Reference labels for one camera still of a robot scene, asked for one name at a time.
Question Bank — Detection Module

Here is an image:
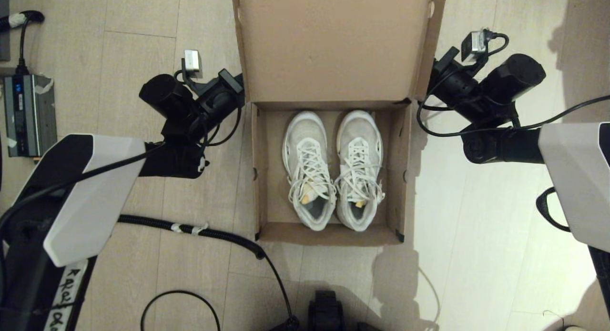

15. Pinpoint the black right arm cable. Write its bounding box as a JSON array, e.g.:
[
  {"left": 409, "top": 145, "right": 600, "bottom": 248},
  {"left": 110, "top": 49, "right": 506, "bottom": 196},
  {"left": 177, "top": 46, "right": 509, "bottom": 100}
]
[{"left": 417, "top": 31, "right": 610, "bottom": 137}]

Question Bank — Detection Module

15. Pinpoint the black corrugated cable conduit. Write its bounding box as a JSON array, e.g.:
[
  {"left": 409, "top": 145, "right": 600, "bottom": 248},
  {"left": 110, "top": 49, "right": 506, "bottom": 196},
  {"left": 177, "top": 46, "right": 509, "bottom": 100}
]
[{"left": 118, "top": 215, "right": 300, "bottom": 331}]

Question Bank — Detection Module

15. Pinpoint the white lace-up sneaker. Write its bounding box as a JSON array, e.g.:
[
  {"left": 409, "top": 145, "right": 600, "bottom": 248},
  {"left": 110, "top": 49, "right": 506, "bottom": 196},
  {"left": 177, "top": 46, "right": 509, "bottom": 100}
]
[
  {"left": 335, "top": 110, "right": 386, "bottom": 232},
  {"left": 282, "top": 111, "right": 337, "bottom": 231}
]

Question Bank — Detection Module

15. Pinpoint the thin black looped cable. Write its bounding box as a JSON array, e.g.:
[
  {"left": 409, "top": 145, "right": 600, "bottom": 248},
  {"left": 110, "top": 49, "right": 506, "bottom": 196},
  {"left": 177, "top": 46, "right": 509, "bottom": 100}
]
[{"left": 141, "top": 291, "right": 222, "bottom": 331}]

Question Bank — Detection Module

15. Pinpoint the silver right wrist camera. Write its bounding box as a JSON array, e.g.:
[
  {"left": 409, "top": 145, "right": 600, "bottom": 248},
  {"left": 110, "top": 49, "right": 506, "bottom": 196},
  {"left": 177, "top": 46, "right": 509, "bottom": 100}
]
[{"left": 461, "top": 30, "right": 489, "bottom": 60}]

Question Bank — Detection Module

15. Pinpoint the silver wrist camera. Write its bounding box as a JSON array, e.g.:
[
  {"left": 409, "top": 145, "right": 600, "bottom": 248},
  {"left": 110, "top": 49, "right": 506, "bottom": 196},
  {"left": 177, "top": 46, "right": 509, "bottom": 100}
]
[
  {"left": 461, "top": 30, "right": 489, "bottom": 60},
  {"left": 183, "top": 49, "right": 201, "bottom": 73}
]

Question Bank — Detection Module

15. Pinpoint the dark grey panel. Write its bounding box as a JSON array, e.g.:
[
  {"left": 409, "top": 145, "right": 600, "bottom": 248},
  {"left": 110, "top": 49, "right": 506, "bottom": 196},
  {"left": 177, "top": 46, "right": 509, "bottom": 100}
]
[{"left": 0, "top": 0, "right": 11, "bottom": 62}]

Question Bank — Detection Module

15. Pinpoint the brown cardboard shoe box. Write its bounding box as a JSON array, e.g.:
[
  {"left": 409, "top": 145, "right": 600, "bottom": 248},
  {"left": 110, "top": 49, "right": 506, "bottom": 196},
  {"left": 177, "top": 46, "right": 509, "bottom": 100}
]
[{"left": 231, "top": 0, "right": 448, "bottom": 247}]

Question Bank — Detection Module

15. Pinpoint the grey power inverter box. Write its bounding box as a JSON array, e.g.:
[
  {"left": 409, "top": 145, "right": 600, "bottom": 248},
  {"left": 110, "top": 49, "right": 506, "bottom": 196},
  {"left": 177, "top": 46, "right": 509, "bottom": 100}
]
[{"left": 4, "top": 75, "right": 58, "bottom": 158}]

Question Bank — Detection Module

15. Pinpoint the black plug cable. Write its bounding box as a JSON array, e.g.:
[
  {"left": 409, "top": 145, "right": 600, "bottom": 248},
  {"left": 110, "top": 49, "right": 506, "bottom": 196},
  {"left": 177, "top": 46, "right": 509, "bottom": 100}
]
[{"left": 0, "top": 10, "right": 46, "bottom": 77}]

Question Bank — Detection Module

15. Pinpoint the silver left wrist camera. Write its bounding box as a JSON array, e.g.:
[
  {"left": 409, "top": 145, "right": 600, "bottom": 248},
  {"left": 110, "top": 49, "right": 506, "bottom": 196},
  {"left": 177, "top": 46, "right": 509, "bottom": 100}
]
[{"left": 183, "top": 49, "right": 201, "bottom": 73}]

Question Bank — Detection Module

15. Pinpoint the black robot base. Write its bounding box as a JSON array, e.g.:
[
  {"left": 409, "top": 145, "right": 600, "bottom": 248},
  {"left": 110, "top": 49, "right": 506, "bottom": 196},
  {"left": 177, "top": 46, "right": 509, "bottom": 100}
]
[{"left": 269, "top": 290, "right": 382, "bottom": 331}]

